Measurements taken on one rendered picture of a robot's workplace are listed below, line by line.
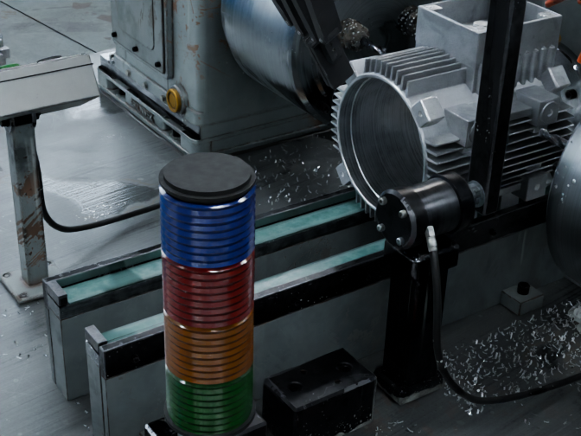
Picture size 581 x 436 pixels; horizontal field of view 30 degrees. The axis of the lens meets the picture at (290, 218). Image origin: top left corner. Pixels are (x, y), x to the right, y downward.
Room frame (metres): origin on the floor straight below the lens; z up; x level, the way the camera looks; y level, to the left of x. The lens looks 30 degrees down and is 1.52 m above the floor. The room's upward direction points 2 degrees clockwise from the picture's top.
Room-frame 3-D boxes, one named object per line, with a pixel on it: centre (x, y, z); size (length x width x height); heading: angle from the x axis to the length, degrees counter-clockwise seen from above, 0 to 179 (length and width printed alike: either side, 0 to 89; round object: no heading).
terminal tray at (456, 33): (1.14, -0.21, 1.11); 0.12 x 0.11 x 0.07; 124
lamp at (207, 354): (0.59, 0.05, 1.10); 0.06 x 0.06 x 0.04
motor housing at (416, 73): (1.12, -0.18, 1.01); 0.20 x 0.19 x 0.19; 124
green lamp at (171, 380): (0.59, 0.05, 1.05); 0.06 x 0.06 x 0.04
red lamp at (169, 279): (0.59, 0.05, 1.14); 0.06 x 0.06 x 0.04
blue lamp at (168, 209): (0.59, 0.05, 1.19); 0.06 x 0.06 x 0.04
